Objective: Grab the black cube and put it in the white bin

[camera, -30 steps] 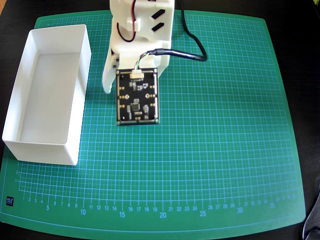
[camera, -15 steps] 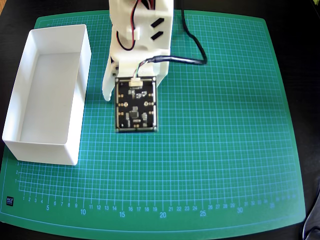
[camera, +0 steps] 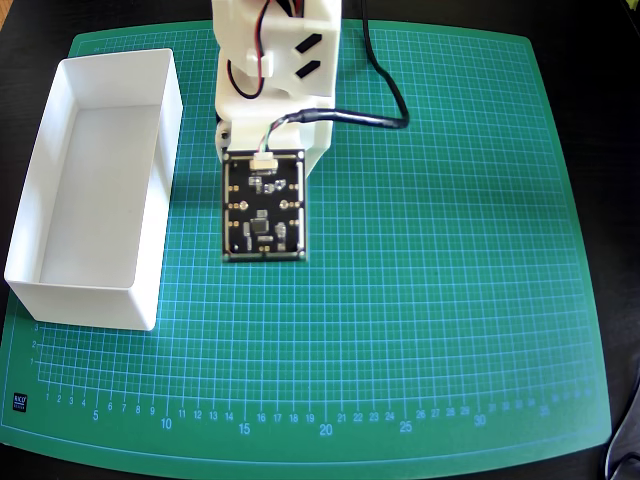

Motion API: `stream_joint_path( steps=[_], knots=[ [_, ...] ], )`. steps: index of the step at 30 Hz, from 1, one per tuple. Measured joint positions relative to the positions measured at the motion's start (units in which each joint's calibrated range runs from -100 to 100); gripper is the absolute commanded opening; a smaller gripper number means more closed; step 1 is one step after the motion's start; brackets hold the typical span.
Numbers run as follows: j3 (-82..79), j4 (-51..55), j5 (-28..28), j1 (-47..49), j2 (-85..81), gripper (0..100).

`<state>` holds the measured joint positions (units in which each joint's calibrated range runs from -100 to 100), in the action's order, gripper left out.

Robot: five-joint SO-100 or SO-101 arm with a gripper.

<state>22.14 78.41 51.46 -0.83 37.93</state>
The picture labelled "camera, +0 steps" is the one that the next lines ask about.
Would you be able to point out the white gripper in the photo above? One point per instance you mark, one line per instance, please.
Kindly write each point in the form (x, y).
(222, 137)

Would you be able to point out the green cutting mat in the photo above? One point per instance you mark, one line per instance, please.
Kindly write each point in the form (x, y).
(425, 275)

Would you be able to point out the white rectangular plastic bin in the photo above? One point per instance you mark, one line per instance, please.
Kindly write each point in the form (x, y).
(95, 200)

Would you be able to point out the black camera circuit board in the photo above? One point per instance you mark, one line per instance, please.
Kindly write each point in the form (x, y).
(264, 210)

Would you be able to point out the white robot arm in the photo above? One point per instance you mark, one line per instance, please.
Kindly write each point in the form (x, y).
(320, 70)

